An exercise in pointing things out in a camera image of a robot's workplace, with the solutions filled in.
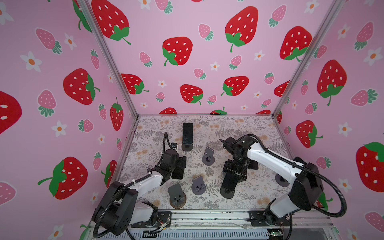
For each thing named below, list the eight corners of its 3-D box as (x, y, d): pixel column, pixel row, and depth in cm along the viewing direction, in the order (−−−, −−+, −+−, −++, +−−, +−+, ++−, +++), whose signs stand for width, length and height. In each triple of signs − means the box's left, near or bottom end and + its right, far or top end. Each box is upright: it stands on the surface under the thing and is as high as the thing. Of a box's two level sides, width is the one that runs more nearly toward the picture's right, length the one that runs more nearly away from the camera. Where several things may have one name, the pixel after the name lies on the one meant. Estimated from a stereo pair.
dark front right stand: (218, 194, 84) (219, 191, 79) (219, 189, 86) (221, 186, 81) (231, 199, 82) (233, 196, 78) (232, 194, 84) (234, 190, 79)
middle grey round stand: (201, 162, 97) (202, 153, 87) (206, 156, 100) (207, 146, 91) (210, 167, 94) (211, 158, 85) (214, 160, 98) (216, 151, 88)
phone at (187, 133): (183, 149, 103) (181, 137, 93) (184, 135, 111) (182, 123, 101) (193, 149, 103) (192, 137, 93) (193, 135, 111) (192, 123, 101)
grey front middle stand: (195, 197, 83) (194, 192, 75) (190, 186, 87) (189, 179, 79) (205, 192, 85) (206, 186, 76) (200, 181, 89) (200, 174, 80)
